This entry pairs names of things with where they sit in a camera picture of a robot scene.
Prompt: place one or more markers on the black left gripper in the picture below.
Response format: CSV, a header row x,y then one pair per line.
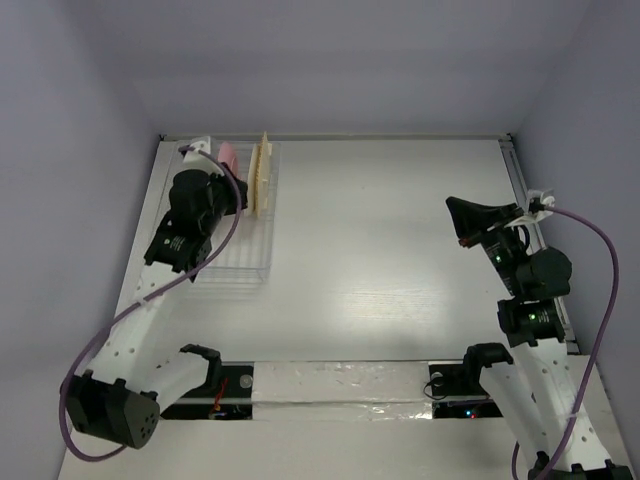
x,y
231,185

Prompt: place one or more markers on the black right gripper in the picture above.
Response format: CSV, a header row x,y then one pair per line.
x,y
489,228

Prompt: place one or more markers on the woven bamboo square plate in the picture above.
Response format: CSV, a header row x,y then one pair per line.
x,y
258,178

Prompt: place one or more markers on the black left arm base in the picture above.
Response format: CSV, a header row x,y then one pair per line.
x,y
230,400

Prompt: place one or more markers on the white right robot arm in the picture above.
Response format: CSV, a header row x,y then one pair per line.
x,y
528,377

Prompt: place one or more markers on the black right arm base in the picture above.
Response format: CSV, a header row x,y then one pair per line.
x,y
453,396

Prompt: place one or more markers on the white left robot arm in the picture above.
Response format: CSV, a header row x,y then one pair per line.
x,y
117,387

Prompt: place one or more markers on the pink round plate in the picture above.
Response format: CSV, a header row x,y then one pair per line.
x,y
227,155

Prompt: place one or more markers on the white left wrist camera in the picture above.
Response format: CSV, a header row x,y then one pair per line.
x,y
197,154

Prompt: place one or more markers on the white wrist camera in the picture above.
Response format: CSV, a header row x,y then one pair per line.
x,y
536,208
197,154

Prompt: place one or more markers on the clear wire dish rack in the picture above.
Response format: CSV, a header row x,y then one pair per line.
x,y
247,257

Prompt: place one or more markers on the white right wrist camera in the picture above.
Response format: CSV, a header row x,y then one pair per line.
x,y
536,208

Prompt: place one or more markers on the aluminium rail on table edge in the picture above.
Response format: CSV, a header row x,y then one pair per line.
x,y
520,190

